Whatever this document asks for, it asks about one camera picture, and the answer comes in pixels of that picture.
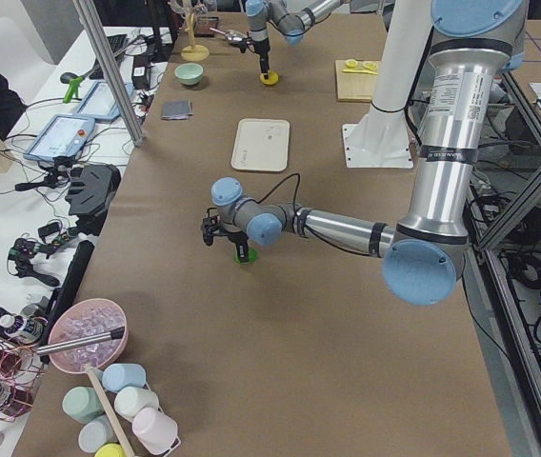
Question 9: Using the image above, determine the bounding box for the wooden cutting board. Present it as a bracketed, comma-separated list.
[334, 59, 380, 103]

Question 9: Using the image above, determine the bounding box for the aluminium frame post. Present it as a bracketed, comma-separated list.
[72, 0, 144, 147]

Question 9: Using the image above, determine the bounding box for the teach pendant tablet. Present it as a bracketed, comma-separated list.
[75, 80, 120, 123]
[23, 114, 95, 163]

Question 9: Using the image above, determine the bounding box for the lemon slice on board right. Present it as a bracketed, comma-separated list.
[362, 61, 378, 71]

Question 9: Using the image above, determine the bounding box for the far teach pendant tablet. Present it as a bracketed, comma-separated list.
[75, 80, 120, 123]

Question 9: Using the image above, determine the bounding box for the yellow lemon slice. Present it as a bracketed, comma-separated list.
[259, 70, 279, 86]

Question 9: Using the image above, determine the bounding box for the green handled scanner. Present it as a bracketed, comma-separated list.
[60, 72, 84, 104]

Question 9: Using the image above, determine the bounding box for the green lime slice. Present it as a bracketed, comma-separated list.
[233, 248, 258, 265]

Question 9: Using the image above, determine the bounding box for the black plastic device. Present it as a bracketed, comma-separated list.
[65, 164, 121, 236]

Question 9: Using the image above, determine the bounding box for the mint green bowl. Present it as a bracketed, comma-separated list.
[174, 62, 204, 87]

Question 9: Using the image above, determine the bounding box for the near teach pendant tablet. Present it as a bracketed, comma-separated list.
[23, 114, 95, 163]

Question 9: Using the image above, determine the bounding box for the yellow wooden stand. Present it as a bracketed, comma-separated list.
[181, 11, 210, 62]

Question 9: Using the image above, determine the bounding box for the silver metal scoop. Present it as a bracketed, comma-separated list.
[210, 28, 247, 47]

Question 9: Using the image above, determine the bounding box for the copper wire bottle rack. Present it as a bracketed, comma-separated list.
[0, 307, 47, 422]

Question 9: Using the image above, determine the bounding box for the cream plastic tray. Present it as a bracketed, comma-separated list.
[230, 118, 291, 172]

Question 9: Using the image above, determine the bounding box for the black keyboard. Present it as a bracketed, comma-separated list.
[88, 33, 128, 80]

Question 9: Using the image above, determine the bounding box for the pink bowl of ice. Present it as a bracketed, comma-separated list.
[47, 297, 130, 374]

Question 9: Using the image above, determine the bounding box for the metal tongs handle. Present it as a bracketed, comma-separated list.
[35, 327, 126, 356]

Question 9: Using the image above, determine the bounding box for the pink plastic cup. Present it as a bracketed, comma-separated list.
[131, 407, 181, 455]

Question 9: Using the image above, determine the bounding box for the dark grey folded cloth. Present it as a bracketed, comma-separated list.
[161, 99, 192, 120]

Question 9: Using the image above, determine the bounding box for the yellow plastic cup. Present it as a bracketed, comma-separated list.
[94, 443, 126, 457]

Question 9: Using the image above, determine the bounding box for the black bar on table edge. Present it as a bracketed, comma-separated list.
[41, 241, 94, 346]

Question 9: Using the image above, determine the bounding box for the green plastic cup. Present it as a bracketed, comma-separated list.
[62, 387, 104, 425]

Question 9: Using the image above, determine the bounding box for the white plastic cup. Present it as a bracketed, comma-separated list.
[114, 387, 160, 422]

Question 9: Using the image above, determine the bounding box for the grey blue plastic cup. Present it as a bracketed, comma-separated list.
[78, 415, 118, 454]

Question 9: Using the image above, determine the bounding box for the brown box far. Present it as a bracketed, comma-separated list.
[194, 16, 219, 37]

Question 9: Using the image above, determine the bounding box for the yellow knife on board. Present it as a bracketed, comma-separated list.
[341, 68, 378, 75]

